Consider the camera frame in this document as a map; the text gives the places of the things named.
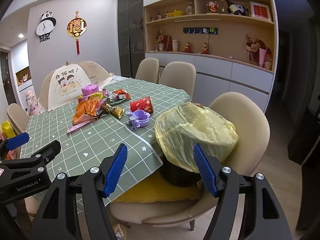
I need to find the green checked tablecloth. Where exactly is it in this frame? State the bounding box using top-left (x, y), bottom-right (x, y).
top-left (19, 77), bottom-right (194, 207)

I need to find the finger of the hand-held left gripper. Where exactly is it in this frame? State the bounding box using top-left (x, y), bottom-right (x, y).
top-left (0, 132), bottom-right (30, 159)
top-left (0, 140), bottom-right (61, 167)

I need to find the black trash bin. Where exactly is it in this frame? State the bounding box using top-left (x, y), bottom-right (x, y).
top-left (159, 155), bottom-right (203, 187)

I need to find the orange snack wrapper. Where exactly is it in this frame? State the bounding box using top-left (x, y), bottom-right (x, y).
top-left (72, 99), bottom-right (100, 125)

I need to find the pink purple wrapper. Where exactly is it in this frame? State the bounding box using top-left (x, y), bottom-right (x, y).
top-left (67, 120), bottom-right (93, 133)

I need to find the red knot wall ornament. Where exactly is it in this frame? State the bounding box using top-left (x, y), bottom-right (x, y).
top-left (66, 10), bottom-right (86, 55)

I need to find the dark glass cabinet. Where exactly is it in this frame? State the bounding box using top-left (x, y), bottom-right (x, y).
top-left (117, 0), bottom-right (146, 78)

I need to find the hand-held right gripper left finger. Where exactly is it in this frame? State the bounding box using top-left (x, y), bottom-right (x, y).
top-left (29, 143), bottom-right (128, 240)

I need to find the dark gold candy wrapper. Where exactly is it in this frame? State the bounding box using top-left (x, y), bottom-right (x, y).
top-left (105, 104), bottom-right (125, 119)

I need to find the green white packet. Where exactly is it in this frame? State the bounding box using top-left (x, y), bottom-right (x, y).
top-left (104, 97), bottom-right (125, 105)

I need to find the red fortune figurine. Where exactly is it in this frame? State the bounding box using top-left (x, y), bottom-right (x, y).
top-left (206, 1), bottom-right (219, 13)

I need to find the white wood wall cabinet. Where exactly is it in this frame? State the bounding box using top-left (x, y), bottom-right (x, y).
top-left (143, 0), bottom-right (278, 115)

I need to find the yellow bin bag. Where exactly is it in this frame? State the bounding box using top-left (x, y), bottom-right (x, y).
top-left (154, 102), bottom-right (239, 173)

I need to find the small dried flower bouquet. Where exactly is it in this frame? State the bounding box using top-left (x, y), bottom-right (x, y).
top-left (156, 30), bottom-right (166, 51)

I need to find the black power strip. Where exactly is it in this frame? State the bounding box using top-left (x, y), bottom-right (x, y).
top-left (183, 27), bottom-right (218, 35)

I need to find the knitted slipper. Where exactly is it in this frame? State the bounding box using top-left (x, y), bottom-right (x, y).
top-left (112, 224), bottom-right (127, 240)

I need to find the yellow plastic bag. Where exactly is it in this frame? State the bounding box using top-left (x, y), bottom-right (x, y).
top-left (1, 120), bottom-right (13, 138)

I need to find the white niche cabinet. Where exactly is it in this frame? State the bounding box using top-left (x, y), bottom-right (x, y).
top-left (11, 40), bottom-right (33, 98)

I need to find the large flower bouquet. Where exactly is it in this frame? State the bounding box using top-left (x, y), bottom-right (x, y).
top-left (246, 34), bottom-right (267, 65)

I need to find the beige mesh food cover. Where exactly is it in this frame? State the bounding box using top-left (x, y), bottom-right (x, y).
top-left (46, 60), bottom-right (114, 112)

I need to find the dark door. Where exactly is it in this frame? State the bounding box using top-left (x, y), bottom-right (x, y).
top-left (0, 51), bottom-right (11, 105)

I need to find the beige chair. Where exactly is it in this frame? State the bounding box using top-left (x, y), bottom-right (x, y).
top-left (135, 58), bottom-right (159, 83)
top-left (39, 75), bottom-right (52, 110)
top-left (7, 103), bottom-right (29, 135)
top-left (110, 92), bottom-right (270, 232)
top-left (159, 61), bottom-right (197, 103)

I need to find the yellow seat cushion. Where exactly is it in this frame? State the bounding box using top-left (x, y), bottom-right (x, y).
top-left (112, 172), bottom-right (203, 203)

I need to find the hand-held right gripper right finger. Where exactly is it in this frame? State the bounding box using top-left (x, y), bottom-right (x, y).
top-left (193, 143), bottom-right (293, 240)

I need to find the pink water bottle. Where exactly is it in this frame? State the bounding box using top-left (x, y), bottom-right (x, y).
top-left (25, 90), bottom-right (39, 117)

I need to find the red framed picture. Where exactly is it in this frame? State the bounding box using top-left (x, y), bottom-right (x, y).
top-left (250, 1), bottom-right (272, 22)

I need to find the panda wall clock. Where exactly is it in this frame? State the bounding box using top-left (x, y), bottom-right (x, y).
top-left (36, 11), bottom-right (57, 44)

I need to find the purple lidded box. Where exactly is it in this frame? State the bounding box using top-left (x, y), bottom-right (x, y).
top-left (81, 84), bottom-right (98, 97)

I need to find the red snack packet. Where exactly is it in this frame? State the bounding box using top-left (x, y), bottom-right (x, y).
top-left (114, 89), bottom-right (131, 100)

